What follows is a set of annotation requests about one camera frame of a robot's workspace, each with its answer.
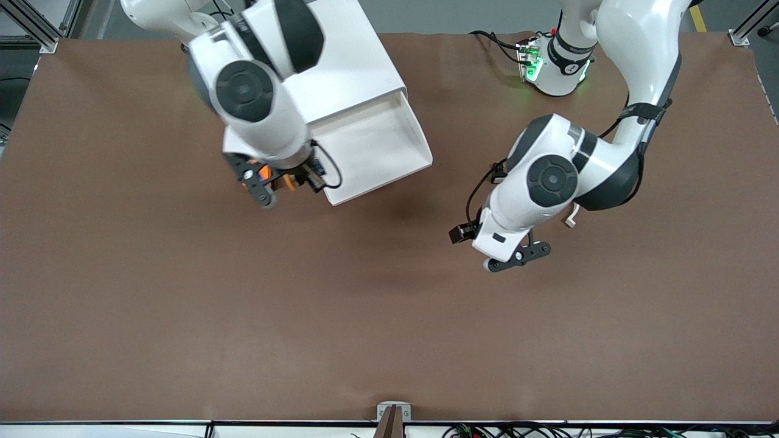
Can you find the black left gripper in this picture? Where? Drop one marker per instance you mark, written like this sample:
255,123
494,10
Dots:
464,233

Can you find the white drawer with dividers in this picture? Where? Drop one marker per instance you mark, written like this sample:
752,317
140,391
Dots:
371,152

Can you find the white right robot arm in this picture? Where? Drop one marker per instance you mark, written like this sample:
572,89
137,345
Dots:
261,121

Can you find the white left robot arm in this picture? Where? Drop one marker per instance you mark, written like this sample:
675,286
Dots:
639,48

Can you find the brown table cover sheet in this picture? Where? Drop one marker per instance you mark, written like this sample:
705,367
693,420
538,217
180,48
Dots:
389,334

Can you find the orange button enclosure box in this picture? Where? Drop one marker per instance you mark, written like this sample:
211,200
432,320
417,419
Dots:
265,173

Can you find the white curved plastic bracket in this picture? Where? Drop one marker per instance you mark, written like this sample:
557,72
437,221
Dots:
570,223

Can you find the grey metal edge bracket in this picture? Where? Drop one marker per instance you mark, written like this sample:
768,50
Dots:
381,412

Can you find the brown wedge post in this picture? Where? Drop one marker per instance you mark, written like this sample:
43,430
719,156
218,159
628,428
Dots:
391,427

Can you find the aluminium frame post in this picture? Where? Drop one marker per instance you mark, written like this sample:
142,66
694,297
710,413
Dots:
739,38
45,44

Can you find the white table edge rail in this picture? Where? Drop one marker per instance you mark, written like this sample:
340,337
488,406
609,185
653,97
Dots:
91,431

